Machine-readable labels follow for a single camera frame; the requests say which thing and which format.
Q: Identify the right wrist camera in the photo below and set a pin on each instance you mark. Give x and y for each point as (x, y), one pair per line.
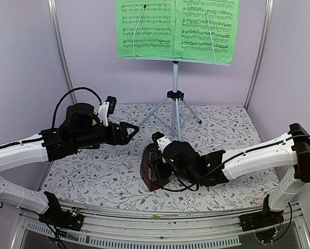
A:
(161, 140)

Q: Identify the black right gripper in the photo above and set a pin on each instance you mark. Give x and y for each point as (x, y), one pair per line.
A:
(157, 169)

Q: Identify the aluminium corner post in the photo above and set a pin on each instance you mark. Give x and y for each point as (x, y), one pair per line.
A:
(53, 13)
(269, 5)

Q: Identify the aluminium corner post left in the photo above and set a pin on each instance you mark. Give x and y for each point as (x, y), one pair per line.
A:
(53, 13)

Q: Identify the aluminium front rail frame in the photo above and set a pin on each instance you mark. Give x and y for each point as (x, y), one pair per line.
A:
(117, 228)

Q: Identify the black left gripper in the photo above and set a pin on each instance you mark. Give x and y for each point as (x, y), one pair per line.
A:
(123, 139)

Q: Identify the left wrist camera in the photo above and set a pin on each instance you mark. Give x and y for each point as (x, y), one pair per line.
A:
(106, 109)

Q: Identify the green sheet music page one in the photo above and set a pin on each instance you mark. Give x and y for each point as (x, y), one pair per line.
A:
(145, 28)

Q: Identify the green sheet music stack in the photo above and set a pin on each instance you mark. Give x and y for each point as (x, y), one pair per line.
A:
(206, 30)

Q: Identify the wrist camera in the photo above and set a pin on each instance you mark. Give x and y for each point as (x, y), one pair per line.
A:
(106, 109)
(161, 140)

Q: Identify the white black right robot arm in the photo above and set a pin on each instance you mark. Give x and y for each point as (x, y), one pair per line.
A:
(164, 158)

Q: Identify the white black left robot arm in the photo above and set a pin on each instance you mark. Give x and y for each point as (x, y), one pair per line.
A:
(85, 127)

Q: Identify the white perforated music stand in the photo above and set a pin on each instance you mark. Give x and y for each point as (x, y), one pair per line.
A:
(175, 95)

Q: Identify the aluminium corner post right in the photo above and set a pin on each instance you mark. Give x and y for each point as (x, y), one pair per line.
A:
(269, 5)

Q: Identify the dark red metronome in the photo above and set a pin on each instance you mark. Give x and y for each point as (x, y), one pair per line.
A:
(147, 174)

